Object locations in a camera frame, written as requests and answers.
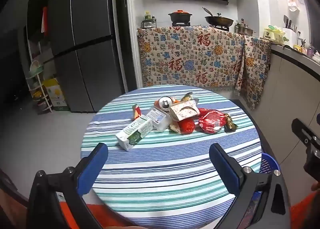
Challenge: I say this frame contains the beige snack packet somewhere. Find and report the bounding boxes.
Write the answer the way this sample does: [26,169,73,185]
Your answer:
[170,121,182,134]

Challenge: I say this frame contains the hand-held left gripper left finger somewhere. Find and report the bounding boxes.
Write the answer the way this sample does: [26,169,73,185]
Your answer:
[26,143,109,229]

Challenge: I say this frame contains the floral printed cloth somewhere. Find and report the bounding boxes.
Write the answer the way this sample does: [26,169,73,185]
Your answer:
[234,35,272,111]
[137,26,247,92]

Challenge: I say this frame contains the black wok with lid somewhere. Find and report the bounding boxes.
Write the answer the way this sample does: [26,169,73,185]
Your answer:
[202,7,234,27]

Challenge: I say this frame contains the red plastic bag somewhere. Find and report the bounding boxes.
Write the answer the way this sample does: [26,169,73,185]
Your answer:
[175,118,195,135]

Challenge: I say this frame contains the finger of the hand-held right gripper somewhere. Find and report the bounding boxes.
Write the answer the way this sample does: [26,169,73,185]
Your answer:
[291,118,320,150]

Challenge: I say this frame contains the kitchen counter cabinet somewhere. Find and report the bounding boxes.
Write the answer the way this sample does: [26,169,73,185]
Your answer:
[239,44,320,167]

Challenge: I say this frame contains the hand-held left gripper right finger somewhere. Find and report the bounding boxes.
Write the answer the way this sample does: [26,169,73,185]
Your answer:
[209,143,292,229]

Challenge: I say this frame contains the gold white wrapper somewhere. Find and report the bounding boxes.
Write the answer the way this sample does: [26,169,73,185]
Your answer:
[180,92,200,106]

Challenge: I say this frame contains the beige patterned paper bag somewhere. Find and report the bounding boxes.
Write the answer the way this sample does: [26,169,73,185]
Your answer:
[169,101,201,122]

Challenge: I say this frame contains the yellow green plastic containers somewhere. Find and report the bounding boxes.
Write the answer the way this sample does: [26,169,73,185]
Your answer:
[262,25,287,44]

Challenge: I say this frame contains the white wire rack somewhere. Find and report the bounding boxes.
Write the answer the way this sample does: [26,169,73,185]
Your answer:
[26,59,54,115]

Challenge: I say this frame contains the spice rack with jars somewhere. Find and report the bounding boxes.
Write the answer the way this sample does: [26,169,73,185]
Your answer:
[140,11,158,29]

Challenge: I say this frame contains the small red yellow packet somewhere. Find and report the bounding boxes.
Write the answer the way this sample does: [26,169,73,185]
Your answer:
[132,104,143,120]

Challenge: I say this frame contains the gas stove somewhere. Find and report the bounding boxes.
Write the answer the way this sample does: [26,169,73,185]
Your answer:
[171,21,229,31]

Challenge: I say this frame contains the red foil wrapper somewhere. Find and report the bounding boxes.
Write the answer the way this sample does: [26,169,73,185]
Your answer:
[198,108,227,135]

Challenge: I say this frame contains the striped tablecloth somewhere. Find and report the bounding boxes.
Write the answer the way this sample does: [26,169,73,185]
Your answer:
[80,84,262,229]

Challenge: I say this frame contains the aluminium drink can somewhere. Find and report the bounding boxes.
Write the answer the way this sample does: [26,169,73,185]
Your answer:
[158,96,174,112]

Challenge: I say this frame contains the steel pot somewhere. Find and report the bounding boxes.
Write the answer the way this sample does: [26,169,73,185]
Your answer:
[236,25,257,36]

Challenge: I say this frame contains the dark gold candy wrapper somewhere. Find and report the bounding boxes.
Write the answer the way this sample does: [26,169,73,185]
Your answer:
[223,112,238,133]

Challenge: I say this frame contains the black pot with orange lid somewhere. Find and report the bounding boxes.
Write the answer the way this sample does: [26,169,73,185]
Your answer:
[168,10,193,23]

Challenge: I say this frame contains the blue plastic basket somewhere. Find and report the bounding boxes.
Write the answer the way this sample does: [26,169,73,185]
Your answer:
[250,153,281,219]

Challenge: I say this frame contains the grey refrigerator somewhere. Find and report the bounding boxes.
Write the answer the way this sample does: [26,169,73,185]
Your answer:
[49,0,125,113]

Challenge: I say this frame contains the clear plastic box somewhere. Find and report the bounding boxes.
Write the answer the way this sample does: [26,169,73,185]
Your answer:
[146,106,173,132]

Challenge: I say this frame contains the yellow green cardboard box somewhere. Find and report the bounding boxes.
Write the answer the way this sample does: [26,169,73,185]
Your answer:
[43,77,71,112]

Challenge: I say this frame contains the white knife holder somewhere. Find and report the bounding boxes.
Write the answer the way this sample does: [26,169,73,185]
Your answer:
[282,15,300,47]

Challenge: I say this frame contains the green white carton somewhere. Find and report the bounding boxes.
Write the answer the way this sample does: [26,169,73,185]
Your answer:
[115,116,153,152]

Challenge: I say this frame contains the red hanging paper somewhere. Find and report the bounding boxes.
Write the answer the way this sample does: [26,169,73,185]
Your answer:
[41,6,49,37]

